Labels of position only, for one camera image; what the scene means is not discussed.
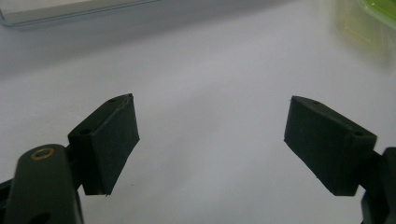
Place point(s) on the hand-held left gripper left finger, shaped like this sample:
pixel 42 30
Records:
pixel 109 143

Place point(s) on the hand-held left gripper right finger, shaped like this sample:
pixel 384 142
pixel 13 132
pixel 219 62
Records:
pixel 327 146

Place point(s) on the yellow-green plastic container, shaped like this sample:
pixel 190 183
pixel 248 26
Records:
pixel 370 21

